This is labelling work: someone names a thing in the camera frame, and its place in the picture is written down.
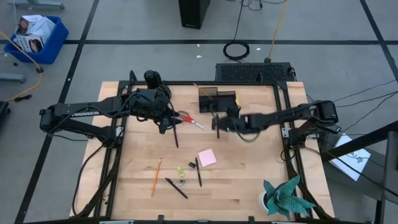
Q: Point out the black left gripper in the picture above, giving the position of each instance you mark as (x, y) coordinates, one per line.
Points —
(155, 105)

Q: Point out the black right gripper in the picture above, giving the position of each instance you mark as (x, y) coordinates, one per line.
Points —
(237, 123)

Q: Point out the pink sticky note pad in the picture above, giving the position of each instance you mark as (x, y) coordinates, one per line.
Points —
(207, 157)

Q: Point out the orange pencil pink eraser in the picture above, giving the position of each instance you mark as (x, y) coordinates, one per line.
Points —
(202, 91)
(156, 177)

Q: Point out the black binder clip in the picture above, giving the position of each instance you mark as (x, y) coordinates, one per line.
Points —
(182, 183)
(192, 165)

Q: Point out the small yellow-green eraser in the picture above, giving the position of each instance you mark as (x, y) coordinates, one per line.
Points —
(180, 171)

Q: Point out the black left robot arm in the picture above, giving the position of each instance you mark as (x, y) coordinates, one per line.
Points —
(87, 109)

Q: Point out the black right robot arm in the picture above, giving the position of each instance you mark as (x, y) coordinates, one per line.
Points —
(280, 117)

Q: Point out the black mesh desk organizer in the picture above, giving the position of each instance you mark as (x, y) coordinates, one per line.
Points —
(214, 101)

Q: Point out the black perforated computer case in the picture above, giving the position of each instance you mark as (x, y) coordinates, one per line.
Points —
(248, 72)

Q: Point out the teal artificial potted plant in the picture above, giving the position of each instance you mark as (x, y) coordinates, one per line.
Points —
(284, 199)

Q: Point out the black computer tower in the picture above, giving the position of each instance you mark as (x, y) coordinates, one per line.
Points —
(193, 14)

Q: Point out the black metal stand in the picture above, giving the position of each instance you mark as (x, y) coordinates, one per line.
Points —
(357, 143)

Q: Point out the blue plastic bin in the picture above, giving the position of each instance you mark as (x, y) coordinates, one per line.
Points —
(53, 46)

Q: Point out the white paper sheet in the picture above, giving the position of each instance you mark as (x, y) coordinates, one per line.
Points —
(354, 161)

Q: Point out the white printed carton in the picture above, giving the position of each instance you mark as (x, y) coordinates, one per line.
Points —
(31, 43)
(25, 23)

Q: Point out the grey desk foot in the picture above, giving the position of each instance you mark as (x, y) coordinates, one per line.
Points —
(37, 4)
(12, 77)

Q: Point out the black table frame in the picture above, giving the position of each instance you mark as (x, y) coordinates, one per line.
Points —
(199, 83)

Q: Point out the silver arm base bracket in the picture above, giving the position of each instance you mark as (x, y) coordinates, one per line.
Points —
(286, 132)
(119, 131)

